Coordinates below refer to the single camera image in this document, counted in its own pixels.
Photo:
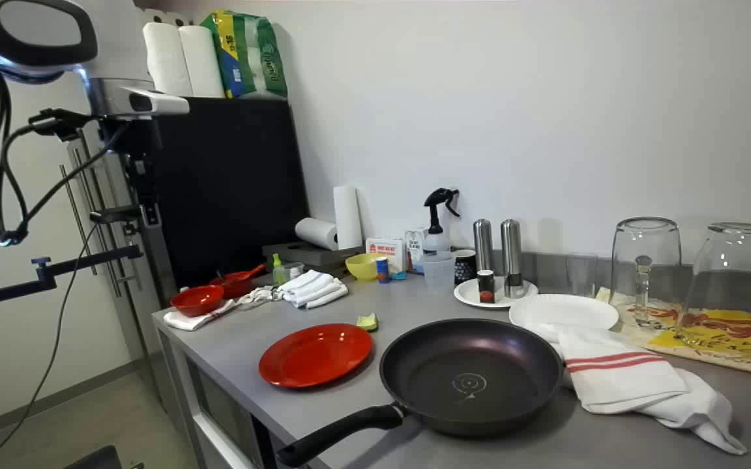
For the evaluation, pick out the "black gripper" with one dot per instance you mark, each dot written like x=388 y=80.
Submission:
x=142 y=166

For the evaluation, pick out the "red plate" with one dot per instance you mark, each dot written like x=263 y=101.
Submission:
x=314 y=356

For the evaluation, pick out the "small white plate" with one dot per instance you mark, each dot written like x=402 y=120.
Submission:
x=468 y=296

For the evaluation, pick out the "large white plate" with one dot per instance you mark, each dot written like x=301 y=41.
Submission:
x=563 y=313

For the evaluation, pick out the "silver metal rack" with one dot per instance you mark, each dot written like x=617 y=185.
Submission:
x=118 y=214

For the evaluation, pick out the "black cabinet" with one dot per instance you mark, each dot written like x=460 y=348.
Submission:
x=228 y=192

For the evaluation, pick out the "wrapped white paper roll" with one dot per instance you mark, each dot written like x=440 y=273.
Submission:
x=205 y=60
x=166 y=55

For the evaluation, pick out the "green yellow package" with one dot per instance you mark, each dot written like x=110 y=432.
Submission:
x=249 y=55

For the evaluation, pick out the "white cloth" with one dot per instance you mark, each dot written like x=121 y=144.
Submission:
x=189 y=321

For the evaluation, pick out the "small green bottle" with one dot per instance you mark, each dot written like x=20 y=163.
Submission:
x=280 y=273

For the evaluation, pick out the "white paper towel roll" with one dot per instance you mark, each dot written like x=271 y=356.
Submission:
x=348 y=218
x=316 y=234

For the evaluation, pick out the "gray tray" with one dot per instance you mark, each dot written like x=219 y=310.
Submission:
x=306 y=258

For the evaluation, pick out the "black boom rod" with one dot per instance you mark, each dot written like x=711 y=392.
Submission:
x=2 y=296

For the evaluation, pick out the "folded towel blue stripes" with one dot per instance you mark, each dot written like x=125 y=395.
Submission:
x=311 y=288

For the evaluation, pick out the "yellow bowl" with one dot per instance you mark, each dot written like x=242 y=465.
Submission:
x=362 y=267

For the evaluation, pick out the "white first aid kit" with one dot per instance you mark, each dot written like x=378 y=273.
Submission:
x=384 y=250

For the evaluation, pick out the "small blue jar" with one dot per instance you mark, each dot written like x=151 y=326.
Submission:
x=383 y=273

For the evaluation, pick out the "yellow green sponge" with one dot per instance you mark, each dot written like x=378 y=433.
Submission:
x=366 y=321

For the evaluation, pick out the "small white printed box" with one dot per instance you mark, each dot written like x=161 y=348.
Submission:
x=417 y=250

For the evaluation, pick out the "dark floor object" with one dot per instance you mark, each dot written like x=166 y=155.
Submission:
x=93 y=460

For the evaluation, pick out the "spray bottle black trigger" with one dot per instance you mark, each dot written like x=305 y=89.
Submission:
x=440 y=236

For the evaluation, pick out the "steel grinder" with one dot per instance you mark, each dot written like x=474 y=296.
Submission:
x=485 y=244
x=513 y=248

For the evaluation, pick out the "black frying pan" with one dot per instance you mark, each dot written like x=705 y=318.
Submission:
x=471 y=373

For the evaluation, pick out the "white towel red stripes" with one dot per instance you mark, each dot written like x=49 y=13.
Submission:
x=628 y=382

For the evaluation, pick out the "gray table frame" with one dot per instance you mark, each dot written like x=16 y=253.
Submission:
x=220 y=438

